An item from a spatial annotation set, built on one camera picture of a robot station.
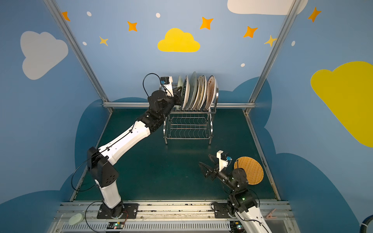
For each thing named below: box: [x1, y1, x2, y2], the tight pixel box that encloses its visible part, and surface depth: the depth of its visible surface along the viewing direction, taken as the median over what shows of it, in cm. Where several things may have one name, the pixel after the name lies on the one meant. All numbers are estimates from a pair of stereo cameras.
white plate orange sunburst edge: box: [190, 78, 201, 111], surface depth 78 cm
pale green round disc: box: [68, 213, 85, 226], surface depth 72 cm
